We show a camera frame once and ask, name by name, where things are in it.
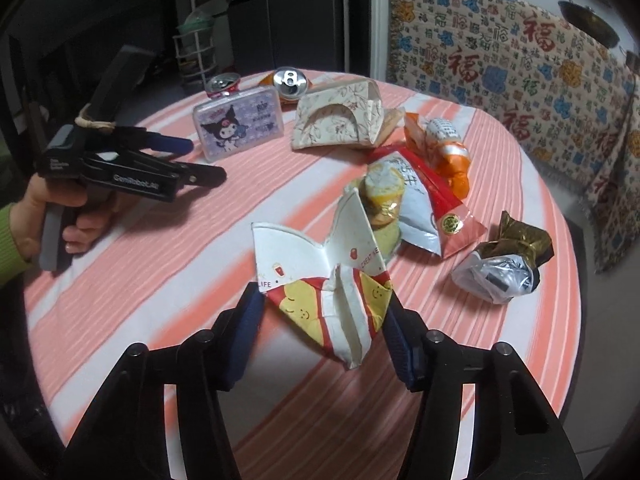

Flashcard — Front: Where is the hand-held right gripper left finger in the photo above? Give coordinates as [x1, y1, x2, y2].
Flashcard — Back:
[62, 284, 266, 480]

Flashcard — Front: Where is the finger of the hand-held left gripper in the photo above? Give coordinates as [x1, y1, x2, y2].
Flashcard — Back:
[165, 160, 227, 187]
[127, 127, 194, 157]

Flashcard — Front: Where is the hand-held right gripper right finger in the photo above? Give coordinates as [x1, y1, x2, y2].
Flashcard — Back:
[382, 290, 583, 480]

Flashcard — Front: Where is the crushed white paper cup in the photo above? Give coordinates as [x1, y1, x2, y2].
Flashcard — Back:
[251, 187, 396, 371]

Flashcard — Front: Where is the crushed orange can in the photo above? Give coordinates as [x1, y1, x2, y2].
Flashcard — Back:
[259, 66, 311, 111]

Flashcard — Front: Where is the floral paper box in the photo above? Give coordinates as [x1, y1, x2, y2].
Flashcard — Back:
[291, 76, 406, 152]

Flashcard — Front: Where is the orange snack wrapper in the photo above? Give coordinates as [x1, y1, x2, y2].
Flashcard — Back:
[404, 112, 473, 201]

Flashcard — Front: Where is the person's left forearm green sleeve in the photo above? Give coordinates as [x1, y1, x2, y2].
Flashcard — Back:
[0, 202, 33, 288]

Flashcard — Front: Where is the person's left hand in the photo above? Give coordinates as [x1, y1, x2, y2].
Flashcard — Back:
[15, 175, 123, 261]

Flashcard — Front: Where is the Kuromi plastic case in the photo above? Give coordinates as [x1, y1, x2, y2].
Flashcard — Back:
[194, 85, 286, 163]

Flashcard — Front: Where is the crushed pink can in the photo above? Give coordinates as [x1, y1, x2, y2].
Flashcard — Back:
[206, 73, 244, 103]

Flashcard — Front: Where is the orange striped tablecloth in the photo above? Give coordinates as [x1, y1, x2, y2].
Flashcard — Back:
[22, 70, 583, 480]

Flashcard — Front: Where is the gold and silver wrapper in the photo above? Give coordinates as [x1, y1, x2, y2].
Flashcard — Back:
[451, 210, 556, 306]

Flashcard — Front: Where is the green bowl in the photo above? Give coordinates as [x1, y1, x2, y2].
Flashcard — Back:
[177, 7, 216, 32]

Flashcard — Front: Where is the red and white snack bag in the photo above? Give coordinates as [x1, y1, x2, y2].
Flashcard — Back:
[370, 145, 488, 261]

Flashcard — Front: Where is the yellow cake wrapper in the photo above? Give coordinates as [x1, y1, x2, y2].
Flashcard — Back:
[345, 165, 406, 241]

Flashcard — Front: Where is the dark refrigerator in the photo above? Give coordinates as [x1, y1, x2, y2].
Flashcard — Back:
[220, 0, 351, 73]

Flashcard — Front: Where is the printed blanket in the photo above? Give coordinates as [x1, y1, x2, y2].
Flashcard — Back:
[387, 0, 640, 276]

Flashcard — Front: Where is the dark frying pan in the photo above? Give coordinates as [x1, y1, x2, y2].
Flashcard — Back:
[542, 0, 621, 46]

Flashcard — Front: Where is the white wire rack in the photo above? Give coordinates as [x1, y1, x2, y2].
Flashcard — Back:
[172, 10, 221, 93]

